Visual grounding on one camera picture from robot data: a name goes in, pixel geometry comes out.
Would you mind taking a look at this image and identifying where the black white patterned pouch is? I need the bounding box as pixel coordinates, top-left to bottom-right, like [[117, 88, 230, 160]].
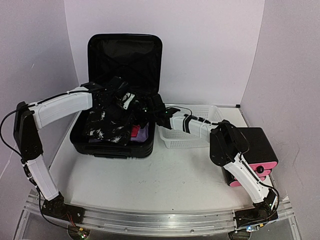
[[82, 108, 136, 146]]

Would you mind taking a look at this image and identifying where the black pouch with pink end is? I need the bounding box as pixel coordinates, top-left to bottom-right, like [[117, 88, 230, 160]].
[[237, 127, 279, 174]]

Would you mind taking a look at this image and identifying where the black ribbed hard-shell suitcase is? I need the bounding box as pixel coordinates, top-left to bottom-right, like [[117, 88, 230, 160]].
[[69, 33, 165, 159]]

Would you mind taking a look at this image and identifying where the red folded cloth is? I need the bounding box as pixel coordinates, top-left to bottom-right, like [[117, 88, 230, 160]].
[[130, 125, 141, 138]]

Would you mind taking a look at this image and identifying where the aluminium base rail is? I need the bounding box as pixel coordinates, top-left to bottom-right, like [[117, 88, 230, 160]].
[[23, 189, 295, 235]]

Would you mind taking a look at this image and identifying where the purple folded cloth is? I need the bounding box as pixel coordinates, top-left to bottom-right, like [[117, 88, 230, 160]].
[[85, 126, 149, 145]]

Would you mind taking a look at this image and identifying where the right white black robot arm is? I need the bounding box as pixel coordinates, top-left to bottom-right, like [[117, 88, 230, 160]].
[[135, 95, 280, 227]]

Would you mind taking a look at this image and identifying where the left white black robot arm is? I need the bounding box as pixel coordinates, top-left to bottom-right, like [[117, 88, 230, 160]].
[[11, 83, 135, 219]]

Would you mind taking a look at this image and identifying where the white perforated plastic basket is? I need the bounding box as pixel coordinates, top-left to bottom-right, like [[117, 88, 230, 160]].
[[158, 104, 224, 149]]

